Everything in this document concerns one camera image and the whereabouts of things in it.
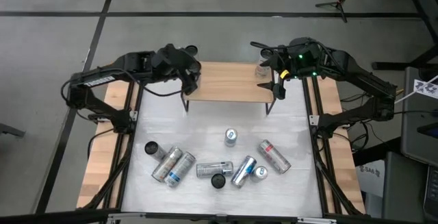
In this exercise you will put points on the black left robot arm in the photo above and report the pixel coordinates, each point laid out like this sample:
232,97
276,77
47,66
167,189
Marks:
102,77

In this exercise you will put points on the black aluminium table frame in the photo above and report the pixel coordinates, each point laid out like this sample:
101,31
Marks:
316,169

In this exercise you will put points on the white Celsius can red print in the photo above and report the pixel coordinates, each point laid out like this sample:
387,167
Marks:
273,156
263,67
151,147

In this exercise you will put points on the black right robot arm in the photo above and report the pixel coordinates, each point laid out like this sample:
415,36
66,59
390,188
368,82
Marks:
362,76

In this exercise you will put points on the wooden shelf black metal legs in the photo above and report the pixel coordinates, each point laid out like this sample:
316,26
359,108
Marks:
226,83

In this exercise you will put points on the grey cabinet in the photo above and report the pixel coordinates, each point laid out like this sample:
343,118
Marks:
419,121

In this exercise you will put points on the silver metal bracket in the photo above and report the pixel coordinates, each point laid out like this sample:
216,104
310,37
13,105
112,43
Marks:
123,215
316,220

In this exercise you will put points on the grey box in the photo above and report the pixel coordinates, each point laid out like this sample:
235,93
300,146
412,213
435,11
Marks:
403,186

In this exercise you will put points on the black tablet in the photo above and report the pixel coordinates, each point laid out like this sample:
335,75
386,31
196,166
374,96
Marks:
429,129

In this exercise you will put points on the white paper marker tag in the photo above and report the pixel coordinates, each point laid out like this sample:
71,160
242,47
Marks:
426,88

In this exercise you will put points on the black keyboard device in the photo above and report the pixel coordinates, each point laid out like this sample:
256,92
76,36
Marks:
432,191

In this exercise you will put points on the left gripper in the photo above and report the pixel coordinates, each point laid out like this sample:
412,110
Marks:
178,63

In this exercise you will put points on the grey stand foot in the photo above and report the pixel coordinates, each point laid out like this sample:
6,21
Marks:
10,129

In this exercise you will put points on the white Celsius can blue palm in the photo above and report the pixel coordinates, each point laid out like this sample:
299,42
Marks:
214,169
180,170
218,181

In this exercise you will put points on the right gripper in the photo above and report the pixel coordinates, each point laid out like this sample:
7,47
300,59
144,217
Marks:
291,63

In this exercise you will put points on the white cardboard box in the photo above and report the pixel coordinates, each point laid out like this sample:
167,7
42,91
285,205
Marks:
369,174

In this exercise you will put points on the black metal stand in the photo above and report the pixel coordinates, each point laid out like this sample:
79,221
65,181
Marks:
421,18

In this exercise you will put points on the black tripod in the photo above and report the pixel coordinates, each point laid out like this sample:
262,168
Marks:
337,6

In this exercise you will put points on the silver blue Red Bull can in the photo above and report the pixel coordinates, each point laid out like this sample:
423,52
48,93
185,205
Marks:
243,171
259,173
231,137

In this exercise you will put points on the yellow tape tag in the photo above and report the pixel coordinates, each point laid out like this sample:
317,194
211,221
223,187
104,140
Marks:
284,74

